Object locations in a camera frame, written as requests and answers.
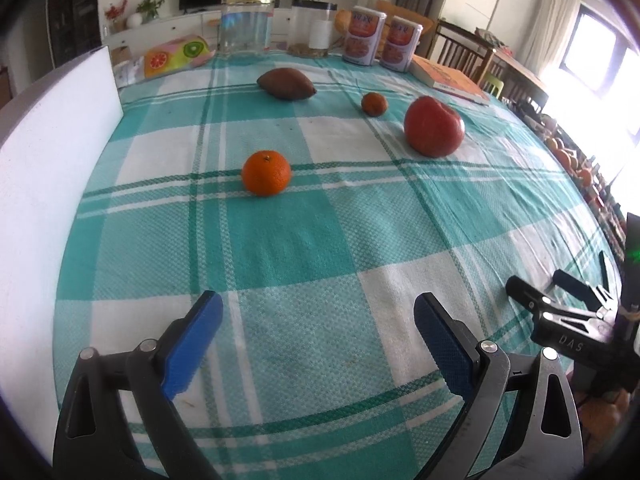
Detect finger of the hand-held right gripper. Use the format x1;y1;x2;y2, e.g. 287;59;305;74
552;251;620;312
505;275;557;329

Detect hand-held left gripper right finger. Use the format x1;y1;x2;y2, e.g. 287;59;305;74
413;292;585;480

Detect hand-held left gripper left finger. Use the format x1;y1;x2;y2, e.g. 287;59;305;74
52;290;224;480

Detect bright orange tangerine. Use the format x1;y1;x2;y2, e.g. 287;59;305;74
241;150;292;198

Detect reddish sweet potato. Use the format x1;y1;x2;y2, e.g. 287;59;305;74
256;68;317;102

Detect person's right hand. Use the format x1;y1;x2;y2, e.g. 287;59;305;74
580;391;632;443

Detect teal plaid tablecloth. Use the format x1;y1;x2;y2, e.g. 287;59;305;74
52;50;626;476

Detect red apple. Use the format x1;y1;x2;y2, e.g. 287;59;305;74
403;95;465;158

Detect green plastic chair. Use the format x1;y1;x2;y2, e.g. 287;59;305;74
481;72;503;100

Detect white foam board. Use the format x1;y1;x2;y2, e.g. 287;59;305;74
0;45;125;411

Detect orange book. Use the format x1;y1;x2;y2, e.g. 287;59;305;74
409;55;492;107

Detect window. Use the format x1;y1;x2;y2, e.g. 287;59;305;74
560;2;640;96

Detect small dark tangerine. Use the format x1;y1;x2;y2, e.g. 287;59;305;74
361;92;389;118

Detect dark wooden chair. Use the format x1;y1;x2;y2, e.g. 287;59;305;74
425;20;496;78

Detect white sheer curtain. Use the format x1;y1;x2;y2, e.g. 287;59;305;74
520;0;583;78

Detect pink tin can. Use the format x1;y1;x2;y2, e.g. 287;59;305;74
379;16;424;72

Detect fruit print tissue box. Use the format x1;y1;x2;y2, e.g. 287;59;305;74
144;35;217;78

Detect left white orange can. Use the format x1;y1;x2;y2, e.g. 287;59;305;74
342;6;388;67

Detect orange lounge chair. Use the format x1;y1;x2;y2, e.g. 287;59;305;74
334;0;441;36

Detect white television cabinet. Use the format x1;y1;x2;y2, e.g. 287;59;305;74
102;7;296;53

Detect gold lid glass jar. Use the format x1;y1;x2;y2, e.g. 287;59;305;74
218;0;276;56

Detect black lid clear jar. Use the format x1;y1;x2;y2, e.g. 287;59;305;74
287;0;338;58

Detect red flowers in vase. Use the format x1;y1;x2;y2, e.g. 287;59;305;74
104;0;128;35

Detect plant in white vase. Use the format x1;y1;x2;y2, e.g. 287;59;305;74
127;0;168;28

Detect dark tall bookcase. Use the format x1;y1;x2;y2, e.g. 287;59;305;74
47;0;103;61

